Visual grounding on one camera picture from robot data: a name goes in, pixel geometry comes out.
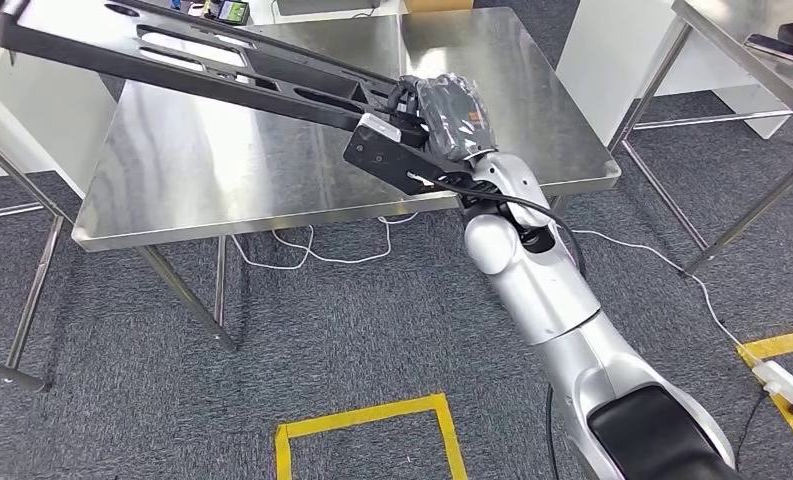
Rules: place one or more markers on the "cardboard box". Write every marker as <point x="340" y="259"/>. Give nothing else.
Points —
<point x="436" y="5"/>

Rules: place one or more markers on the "steel table frame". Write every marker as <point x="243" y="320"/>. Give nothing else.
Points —
<point x="33" y="298"/>

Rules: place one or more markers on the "device with green screen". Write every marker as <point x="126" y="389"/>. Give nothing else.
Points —
<point x="235" y="11"/>

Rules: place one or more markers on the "white power strip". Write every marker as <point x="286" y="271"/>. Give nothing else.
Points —
<point x="783" y="384"/>

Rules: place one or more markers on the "black smartphone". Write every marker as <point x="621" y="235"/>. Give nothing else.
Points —
<point x="774" y="46"/>

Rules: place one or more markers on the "stainless steel table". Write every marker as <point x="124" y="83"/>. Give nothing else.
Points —
<point x="734" y="26"/>

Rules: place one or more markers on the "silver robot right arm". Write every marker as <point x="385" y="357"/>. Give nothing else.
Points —
<point x="542" y="291"/>

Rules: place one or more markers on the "white panel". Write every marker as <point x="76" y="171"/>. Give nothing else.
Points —
<point x="51" y="119"/>
<point x="601" y="66"/>

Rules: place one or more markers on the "long black plastic part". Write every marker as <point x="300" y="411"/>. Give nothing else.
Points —
<point x="171" y="83"/>

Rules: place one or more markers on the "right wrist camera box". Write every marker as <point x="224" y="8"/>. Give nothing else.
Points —
<point x="396" y="162"/>

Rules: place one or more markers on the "stainless steel workbench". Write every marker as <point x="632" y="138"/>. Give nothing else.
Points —
<point x="237" y="166"/>

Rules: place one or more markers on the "yellow floor tape square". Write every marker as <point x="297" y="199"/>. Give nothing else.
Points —
<point x="369" y="412"/>

